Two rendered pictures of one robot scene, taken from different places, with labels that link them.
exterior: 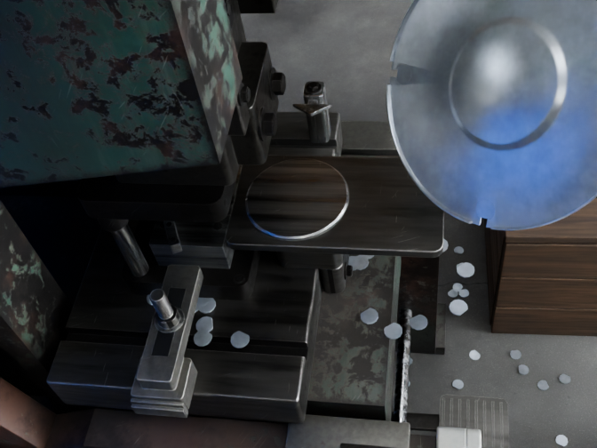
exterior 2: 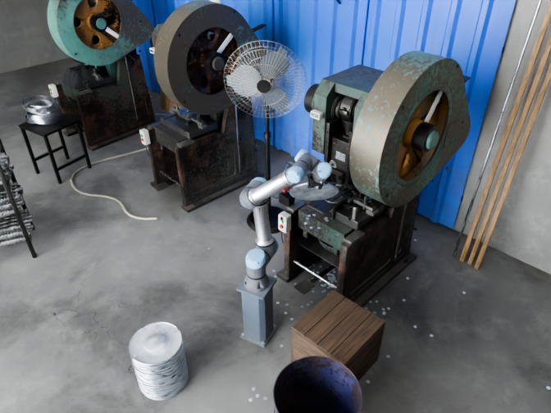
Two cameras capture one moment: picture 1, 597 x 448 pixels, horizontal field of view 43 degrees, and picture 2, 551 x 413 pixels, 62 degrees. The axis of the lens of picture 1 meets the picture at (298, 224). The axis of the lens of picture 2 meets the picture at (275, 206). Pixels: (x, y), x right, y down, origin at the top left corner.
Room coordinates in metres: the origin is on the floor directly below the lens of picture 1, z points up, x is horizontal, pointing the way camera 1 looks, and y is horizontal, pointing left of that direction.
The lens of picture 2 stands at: (1.42, -2.35, 2.45)
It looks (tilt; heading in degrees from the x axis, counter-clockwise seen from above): 35 degrees down; 118
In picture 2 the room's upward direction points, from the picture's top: straight up
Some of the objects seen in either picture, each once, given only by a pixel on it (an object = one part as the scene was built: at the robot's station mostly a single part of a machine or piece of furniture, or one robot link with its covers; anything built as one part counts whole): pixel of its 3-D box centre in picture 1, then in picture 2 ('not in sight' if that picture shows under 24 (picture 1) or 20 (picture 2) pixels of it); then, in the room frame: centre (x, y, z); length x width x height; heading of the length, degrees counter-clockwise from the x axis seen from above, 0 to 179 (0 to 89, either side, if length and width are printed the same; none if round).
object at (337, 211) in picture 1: (340, 231); (327, 208); (0.57, -0.05, 0.72); 0.25 x 0.14 x 0.14; 73
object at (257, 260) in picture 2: not in sight; (256, 262); (0.36, -0.62, 0.62); 0.13 x 0.12 x 0.14; 93
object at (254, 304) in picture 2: not in sight; (257, 309); (0.36, -0.62, 0.23); 0.19 x 0.19 x 0.45; 2
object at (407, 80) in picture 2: not in sight; (412, 123); (0.97, 0.12, 1.33); 1.03 x 0.28 x 0.82; 73
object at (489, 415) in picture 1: (344, 417); (326, 271); (0.58, -0.01, 0.14); 0.59 x 0.10 x 0.05; 73
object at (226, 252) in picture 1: (202, 207); (344, 192); (0.62, 0.11, 0.76); 0.15 x 0.09 x 0.05; 163
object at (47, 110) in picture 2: not in sight; (52, 135); (-2.50, 0.26, 0.40); 0.45 x 0.40 x 0.79; 175
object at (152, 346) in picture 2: not in sight; (155, 342); (0.03, -1.19, 0.33); 0.29 x 0.29 x 0.01
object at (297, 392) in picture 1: (212, 245); (343, 202); (0.62, 0.12, 0.68); 0.45 x 0.30 x 0.06; 163
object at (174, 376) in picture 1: (167, 326); not in sight; (0.46, 0.17, 0.76); 0.17 x 0.06 x 0.10; 163
